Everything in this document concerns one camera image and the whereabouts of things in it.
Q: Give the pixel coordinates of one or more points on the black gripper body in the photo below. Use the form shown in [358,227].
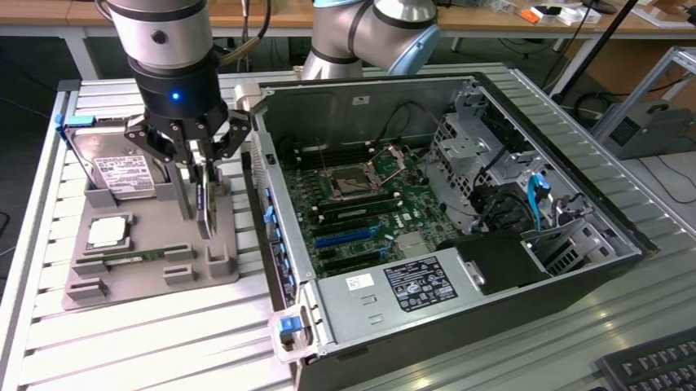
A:
[179,93]

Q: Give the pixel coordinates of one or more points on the graphics card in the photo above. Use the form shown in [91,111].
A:
[206,203]

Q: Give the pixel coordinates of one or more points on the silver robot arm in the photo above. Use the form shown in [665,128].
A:
[381,32]

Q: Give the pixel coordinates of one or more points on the silver hard disk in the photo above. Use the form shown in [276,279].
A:
[119,175]

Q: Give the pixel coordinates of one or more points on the blue disk caddy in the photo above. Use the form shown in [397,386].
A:
[81,121]

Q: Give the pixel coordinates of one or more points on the thin metal locking lever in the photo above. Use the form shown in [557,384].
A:
[322,156]

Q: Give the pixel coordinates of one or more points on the black RAM slot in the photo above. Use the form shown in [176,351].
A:
[331,153]
[337,161]
[353,202]

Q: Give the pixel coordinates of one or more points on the silver CPU chip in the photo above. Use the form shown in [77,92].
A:
[108,232]

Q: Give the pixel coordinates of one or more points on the CPU socket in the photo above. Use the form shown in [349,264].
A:
[347,184]

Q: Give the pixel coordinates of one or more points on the grey parts rack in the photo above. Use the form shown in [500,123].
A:
[152,244]

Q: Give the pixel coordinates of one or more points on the green RAM stick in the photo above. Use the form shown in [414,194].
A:
[136,256]

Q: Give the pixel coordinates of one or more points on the silver socket cover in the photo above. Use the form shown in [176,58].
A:
[389,163]

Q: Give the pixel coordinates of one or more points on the black RAM stick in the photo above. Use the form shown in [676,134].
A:
[361,212]

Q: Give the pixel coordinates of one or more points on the blue expansion slot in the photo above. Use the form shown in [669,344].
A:
[345,238]

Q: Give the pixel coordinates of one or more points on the short black expansion slot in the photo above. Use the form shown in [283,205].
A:
[329,254]

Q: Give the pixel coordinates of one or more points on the green motherboard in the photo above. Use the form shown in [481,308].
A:
[418,203]

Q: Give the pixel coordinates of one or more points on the silver chipset heatsink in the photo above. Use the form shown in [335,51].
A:
[414,245]

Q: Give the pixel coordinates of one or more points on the silver disk bay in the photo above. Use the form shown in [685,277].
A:
[467,179]

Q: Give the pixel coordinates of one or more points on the blue case latch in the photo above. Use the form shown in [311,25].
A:
[287,326]

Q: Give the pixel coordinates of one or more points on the silver power supply unit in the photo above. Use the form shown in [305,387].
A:
[347,313]

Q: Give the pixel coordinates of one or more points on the black fan shroud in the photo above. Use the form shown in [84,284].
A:
[489,260]

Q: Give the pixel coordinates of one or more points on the orange small box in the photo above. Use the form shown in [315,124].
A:
[528,15]

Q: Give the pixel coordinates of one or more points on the black white small device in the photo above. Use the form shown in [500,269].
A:
[546,11]

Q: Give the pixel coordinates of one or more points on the white small box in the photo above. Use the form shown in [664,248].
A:
[581,16]

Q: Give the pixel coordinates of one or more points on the black tripod pole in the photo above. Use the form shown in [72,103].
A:
[596,45]

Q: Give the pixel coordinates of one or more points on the black open PC case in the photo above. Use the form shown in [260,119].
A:
[516,326]

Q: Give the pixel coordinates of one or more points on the brown cabinet panel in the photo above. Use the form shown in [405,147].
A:
[620,69]

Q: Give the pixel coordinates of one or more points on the grey computer tower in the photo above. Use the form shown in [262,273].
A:
[657,134]

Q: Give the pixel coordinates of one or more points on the white paper sheet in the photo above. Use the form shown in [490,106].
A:
[668,21]

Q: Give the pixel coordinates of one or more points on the black keyboard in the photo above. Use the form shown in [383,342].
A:
[652,366]

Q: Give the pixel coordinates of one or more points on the wooden desk white frame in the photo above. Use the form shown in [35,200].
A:
[81,18]
[626,26]
[32,16]

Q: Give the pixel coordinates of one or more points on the aluminium profile frame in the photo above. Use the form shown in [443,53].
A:
[647,83]

